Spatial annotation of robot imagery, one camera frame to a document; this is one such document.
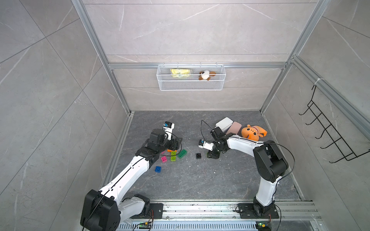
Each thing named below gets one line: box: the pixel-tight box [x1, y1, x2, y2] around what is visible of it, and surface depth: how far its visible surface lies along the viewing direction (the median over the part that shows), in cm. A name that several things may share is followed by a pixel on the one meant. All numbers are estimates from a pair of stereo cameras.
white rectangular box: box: [214, 116, 234, 133], surface depth 109 cm
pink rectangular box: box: [225, 121, 242, 135], surface depth 109 cm
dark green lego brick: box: [176, 149, 188, 159], surface depth 96 cm
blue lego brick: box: [154, 166, 162, 174], surface depth 90 cm
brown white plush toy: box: [198, 70, 217, 81], surface depth 89 cm
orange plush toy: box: [241, 124, 268, 142], surface depth 98 cm
